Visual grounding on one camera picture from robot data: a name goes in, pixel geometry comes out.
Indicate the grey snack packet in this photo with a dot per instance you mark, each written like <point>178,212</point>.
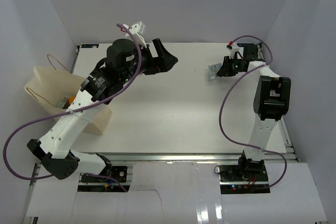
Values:
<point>64,103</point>
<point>213,70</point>

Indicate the aluminium table rail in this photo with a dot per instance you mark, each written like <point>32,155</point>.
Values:
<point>171,157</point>

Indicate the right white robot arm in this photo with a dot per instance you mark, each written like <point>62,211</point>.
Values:
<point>270,104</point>

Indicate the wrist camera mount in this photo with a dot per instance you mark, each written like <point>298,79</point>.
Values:
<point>138,31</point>
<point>233,48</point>

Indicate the orange mango candy bag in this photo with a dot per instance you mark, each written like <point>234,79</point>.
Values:
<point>71,99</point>

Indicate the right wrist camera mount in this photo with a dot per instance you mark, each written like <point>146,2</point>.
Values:
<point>233,48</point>

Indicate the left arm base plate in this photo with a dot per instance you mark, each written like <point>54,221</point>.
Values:
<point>102,185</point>

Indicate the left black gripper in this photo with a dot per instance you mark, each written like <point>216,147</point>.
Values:
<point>164,62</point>

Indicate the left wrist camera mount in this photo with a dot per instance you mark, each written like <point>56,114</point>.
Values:
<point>138,31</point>

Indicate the beige paper bag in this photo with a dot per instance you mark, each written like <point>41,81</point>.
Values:
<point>49,85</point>

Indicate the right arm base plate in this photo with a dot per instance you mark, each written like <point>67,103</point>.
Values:
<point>232,182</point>

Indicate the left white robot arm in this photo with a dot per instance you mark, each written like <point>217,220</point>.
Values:
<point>124,60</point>

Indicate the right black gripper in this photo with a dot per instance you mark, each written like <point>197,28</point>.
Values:
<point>226,70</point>

